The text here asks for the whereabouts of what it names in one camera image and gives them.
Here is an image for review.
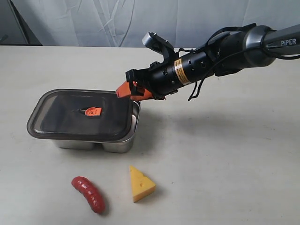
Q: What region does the dark transparent box lid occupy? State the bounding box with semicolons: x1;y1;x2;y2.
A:
27;89;134;142

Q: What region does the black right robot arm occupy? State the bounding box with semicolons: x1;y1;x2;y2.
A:
116;23;300;101

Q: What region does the dark panel at left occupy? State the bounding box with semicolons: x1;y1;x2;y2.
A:
0;0;42;46

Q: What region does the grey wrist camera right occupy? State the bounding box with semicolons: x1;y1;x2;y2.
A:
142;32;179;63

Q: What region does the red toy sausage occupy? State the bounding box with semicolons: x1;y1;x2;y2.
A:
71;176;105;214

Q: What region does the stainless steel lunch box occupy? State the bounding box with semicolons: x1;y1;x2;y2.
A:
52;101;141;153

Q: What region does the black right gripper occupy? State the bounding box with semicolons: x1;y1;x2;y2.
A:
116;52;213;101

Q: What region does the yellow toy cheese wedge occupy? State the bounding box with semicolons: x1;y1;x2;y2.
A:
129;165;156;203

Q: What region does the white backdrop curtain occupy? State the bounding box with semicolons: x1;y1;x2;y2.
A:
13;0;300;47

